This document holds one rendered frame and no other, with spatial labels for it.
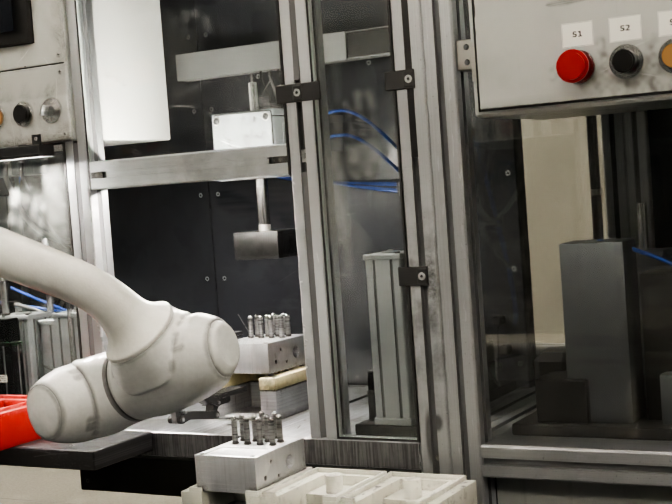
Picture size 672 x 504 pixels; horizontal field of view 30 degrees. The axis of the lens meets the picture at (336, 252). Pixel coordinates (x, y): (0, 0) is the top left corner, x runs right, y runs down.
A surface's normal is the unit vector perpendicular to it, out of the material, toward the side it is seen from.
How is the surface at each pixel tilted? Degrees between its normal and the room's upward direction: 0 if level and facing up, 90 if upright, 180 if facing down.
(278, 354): 90
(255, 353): 89
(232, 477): 90
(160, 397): 121
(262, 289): 90
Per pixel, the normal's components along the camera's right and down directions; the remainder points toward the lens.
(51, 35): -0.49, 0.08
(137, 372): -0.26, 0.52
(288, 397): 0.87, -0.04
